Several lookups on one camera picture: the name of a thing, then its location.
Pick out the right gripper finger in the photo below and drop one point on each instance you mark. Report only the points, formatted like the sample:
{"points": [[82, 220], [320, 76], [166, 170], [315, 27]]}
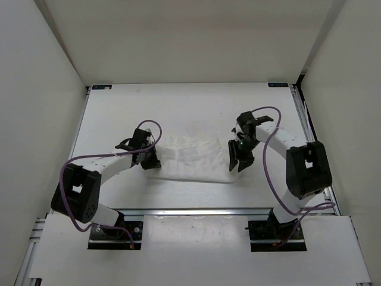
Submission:
{"points": [[245, 162], [233, 161]]}

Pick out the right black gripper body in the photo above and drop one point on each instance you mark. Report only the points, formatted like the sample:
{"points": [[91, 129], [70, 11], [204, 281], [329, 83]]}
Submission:
{"points": [[246, 145]]}

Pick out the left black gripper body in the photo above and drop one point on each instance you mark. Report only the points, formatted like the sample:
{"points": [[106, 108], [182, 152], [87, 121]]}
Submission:
{"points": [[145, 151]]}

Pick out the white skirt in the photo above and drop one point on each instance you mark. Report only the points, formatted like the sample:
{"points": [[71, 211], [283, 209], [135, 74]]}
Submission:
{"points": [[192, 159]]}

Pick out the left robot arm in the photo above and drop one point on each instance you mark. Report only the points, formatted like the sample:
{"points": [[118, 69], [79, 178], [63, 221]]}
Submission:
{"points": [[78, 190]]}

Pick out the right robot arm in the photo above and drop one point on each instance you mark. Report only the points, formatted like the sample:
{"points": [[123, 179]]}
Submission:
{"points": [[307, 168]]}

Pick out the right blue table label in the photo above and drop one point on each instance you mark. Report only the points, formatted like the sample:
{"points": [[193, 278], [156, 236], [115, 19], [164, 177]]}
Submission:
{"points": [[277, 85]]}

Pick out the blue table label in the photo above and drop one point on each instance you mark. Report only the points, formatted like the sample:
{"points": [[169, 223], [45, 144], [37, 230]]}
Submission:
{"points": [[277, 85], [101, 87]]}

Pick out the left blue table label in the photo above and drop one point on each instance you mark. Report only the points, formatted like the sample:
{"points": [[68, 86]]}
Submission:
{"points": [[101, 87]]}

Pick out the front white cover board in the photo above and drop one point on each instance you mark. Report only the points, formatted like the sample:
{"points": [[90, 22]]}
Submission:
{"points": [[209, 250]]}

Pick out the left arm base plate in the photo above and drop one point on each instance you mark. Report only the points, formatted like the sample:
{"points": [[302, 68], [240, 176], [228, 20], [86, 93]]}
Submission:
{"points": [[118, 239]]}

